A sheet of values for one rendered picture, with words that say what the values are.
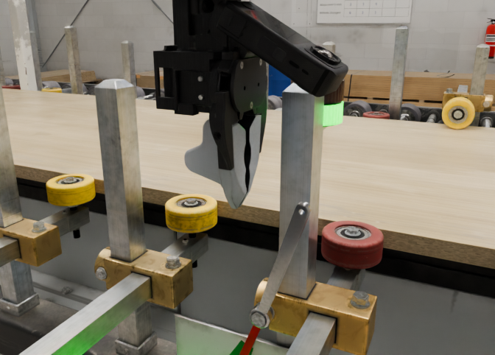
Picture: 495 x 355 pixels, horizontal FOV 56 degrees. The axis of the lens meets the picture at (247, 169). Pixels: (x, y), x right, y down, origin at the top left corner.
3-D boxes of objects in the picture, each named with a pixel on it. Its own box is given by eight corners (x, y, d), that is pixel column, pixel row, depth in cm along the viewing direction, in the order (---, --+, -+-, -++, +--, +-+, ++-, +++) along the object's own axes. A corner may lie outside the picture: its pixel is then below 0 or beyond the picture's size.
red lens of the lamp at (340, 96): (335, 104, 49) (336, 83, 48) (282, 100, 51) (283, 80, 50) (349, 96, 54) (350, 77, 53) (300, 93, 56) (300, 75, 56)
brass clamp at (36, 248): (34, 269, 71) (29, 239, 69) (-24, 251, 76) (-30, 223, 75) (65, 252, 76) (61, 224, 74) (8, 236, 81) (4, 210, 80)
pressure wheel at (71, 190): (102, 242, 83) (96, 181, 79) (54, 250, 80) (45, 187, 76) (97, 225, 90) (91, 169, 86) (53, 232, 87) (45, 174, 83)
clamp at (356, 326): (365, 359, 50) (369, 319, 49) (253, 325, 56) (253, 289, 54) (375, 329, 55) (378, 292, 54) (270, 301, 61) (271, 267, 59)
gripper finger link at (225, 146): (231, 159, 45) (230, 68, 42) (248, 161, 44) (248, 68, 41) (207, 172, 41) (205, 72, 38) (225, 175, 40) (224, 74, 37)
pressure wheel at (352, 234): (370, 328, 59) (378, 247, 56) (311, 312, 63) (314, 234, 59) (381, 296, 66) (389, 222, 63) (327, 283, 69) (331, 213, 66)
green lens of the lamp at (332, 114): (334, 127, 49) (335, 107, 49) (281, 123, 52) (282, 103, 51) (348, 118, 54) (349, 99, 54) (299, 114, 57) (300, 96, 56)
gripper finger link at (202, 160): (195, 199, 48) (192, 111, 45) (247, 209, 45) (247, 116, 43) (178, 210, 45) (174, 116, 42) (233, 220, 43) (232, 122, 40)
